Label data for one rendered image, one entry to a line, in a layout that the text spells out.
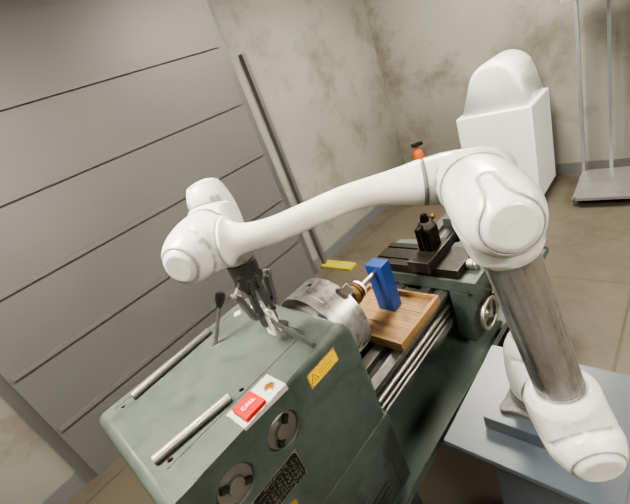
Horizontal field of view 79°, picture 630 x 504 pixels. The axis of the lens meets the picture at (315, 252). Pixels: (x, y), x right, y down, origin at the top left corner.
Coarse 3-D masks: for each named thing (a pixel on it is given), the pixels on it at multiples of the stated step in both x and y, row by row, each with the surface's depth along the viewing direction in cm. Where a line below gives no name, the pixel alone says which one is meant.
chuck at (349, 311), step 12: (300, 288) 132; (312, 288) 128; (324, 288) 126; (336, 288) 127; (324, 300) 123; (336, 300) 123; (348, 300) 124; (336, 312) 121; (348, 312) 123; (360, 312) 125; (348, 324) 121; (360, 324) 124; (360, 336) 125; (360, 348) 127
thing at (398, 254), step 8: (392, 248) 188; (400, 248) 185; (408, 248) 184; (416, 248) 180; (456, 248) 168; (464, 248) 166; (384, 256) 184; (392, 256) 181; (400, 256) 179; (408, 256) 176; (448, 256) 165; (456, 256) 162; (464, 256) 160; (392, 264) 176; (400, 264) 173; (440, 264) 162; (448, 264) 159; (456, 264) 157; (464, 264) 157; (408, 272) 172; (416, 272) 169; (432, 272) 163; (440, 272) 160; (448, 272) 157; (456, 272) 154; (464, 272) 158
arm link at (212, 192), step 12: (204, 180) 85; (216, 180) 85; (192, 192) 83; (204, 192) 82; (216, 192) 83; (228, 192) 87; (192, 204) 83; (204, 204) 83; (216, 204) 82; (228, 204) 85; (228, 216) 83; (240, 216) 89
